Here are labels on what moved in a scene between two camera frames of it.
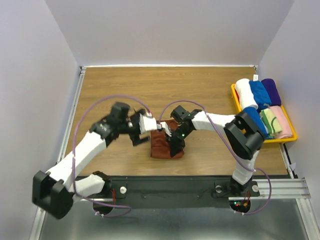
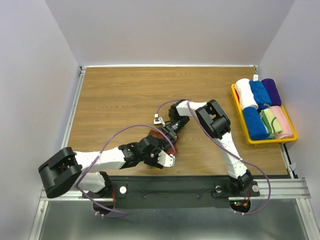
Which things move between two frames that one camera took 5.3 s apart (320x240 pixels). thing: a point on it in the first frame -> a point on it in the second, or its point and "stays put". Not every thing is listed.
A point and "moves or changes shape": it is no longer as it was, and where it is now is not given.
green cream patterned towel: x=272 y=124 stays put
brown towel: x=159 y=147 moves or changes shape
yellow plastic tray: x=294 y=136 stays put
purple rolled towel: x=271 y=91 stays put
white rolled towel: x=247 y=99 stays put
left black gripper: x=135 y=138 -> x=154 y=161
